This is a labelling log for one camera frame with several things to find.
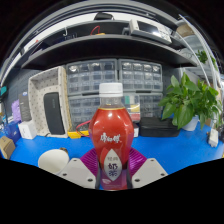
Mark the small white adapter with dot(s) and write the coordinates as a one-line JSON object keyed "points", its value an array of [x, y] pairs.
{"points": [[213, 137]]}

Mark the black box with white label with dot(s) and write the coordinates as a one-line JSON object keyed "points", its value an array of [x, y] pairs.
{"points": [[136, 130]]}

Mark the green potted plant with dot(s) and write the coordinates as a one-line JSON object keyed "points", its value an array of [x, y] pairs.
{"points": [[185, 103]]}

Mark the dark grey box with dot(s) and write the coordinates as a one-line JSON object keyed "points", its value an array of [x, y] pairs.
{"points": [[25, 106]]}

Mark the yellow multimeter with red leads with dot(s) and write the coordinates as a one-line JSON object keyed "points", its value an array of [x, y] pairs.
{"points": [[75, 134]]}

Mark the black flat case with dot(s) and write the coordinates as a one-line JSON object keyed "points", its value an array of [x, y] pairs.
{"points": [[158, 128]]}

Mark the drawer cabinet with coloured drawers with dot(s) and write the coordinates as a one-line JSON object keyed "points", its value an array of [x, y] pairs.
{"points": [[148, 105]]}

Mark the red drink bottle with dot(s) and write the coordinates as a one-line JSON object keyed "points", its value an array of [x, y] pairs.
{"points": [[111, 130]]}

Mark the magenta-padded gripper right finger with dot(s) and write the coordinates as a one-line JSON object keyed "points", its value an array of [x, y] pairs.
{"points": [[149, 173]]}

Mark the black zip pouch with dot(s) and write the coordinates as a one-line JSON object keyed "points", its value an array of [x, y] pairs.
{"points": [[54, 113]]}

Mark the white cup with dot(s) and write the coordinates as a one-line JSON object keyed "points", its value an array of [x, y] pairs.
{"points": [[51, 161]]}

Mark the beige perforated tray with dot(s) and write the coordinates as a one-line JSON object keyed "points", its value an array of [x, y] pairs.
{"points": [[38, 86]]}

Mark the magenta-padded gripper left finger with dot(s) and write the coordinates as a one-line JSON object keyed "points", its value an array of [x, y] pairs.
{"points": [[77, 173]]}

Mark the grey small-parts drawer cabinet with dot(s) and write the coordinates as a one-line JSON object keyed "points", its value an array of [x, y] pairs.
{"points": [[91, 77], [81, 111], [140, 76]]}

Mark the black shelf unit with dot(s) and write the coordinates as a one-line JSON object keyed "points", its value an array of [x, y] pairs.
{"points": [[106, 46]]}

